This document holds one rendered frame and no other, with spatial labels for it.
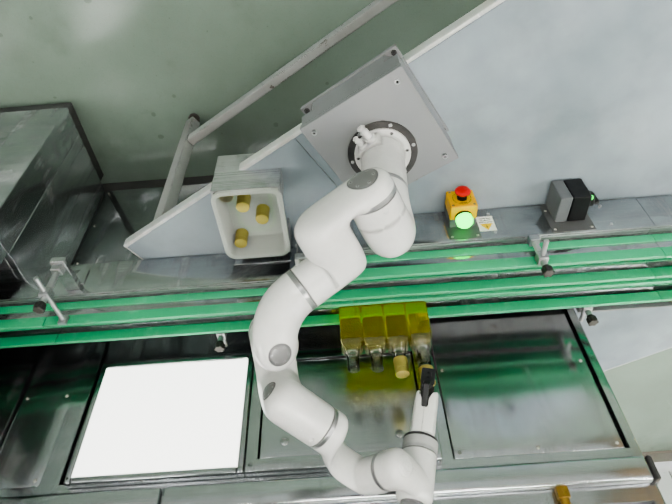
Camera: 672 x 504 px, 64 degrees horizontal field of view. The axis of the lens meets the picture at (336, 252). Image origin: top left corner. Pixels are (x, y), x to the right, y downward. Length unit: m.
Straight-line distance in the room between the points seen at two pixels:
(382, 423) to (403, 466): 0.31
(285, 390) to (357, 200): 0.36
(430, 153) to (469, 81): 0.19
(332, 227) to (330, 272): 0.09
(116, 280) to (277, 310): 0.77
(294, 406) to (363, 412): 0.44
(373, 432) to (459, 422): 0.22
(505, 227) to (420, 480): 0.68
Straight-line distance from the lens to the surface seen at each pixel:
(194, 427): 1.46
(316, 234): 0.89
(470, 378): 1.52
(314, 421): 1.01
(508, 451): 1.43
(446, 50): 1.26
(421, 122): 1.19
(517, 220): 1.50
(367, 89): 1.15
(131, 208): 2.23
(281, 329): 0.92
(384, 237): 0.95
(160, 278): 1.56
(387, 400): 1.43
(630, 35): 1.39
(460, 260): 1.39
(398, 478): 1.10
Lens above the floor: 1.88
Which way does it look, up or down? 47 degrees down
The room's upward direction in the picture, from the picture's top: 177 degrees clockwise
